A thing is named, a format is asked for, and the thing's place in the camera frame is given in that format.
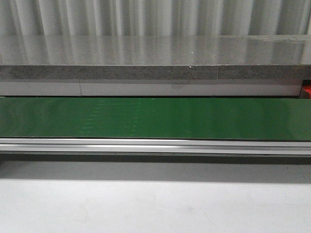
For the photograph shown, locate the green conveyor belt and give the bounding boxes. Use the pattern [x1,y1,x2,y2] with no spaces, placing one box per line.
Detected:
[0,97,311,141]

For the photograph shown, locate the red object at right edge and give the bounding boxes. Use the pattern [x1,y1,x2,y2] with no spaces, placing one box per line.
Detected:
[301,85,311,99]

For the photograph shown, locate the grey pleated curtain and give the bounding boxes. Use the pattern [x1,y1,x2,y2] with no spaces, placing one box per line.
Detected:
[0,0,311,36]

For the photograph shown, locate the aluminium conveyor side rail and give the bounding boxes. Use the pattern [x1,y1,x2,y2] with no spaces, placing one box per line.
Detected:
[0,138,311,156]

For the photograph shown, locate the grey stone counter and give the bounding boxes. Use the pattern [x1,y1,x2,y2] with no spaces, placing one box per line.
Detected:
[0,35,311,98]

